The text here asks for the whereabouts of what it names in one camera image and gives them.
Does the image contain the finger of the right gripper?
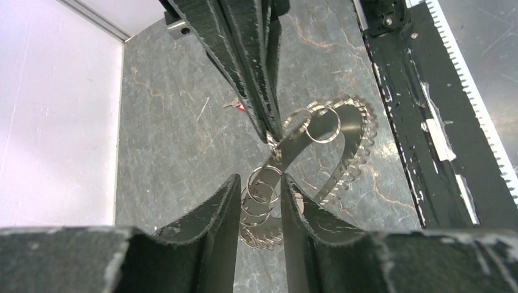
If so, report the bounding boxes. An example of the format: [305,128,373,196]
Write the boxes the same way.
[161,1,269,142]
[220,1,290,140]

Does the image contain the aluminium frame rail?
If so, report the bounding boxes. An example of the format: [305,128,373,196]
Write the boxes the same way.
[57,0,131,43]

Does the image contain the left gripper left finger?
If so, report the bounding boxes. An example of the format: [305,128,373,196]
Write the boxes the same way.
[1,174,241,292]

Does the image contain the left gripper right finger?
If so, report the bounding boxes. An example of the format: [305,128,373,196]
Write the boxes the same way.
[280,174,517,292]

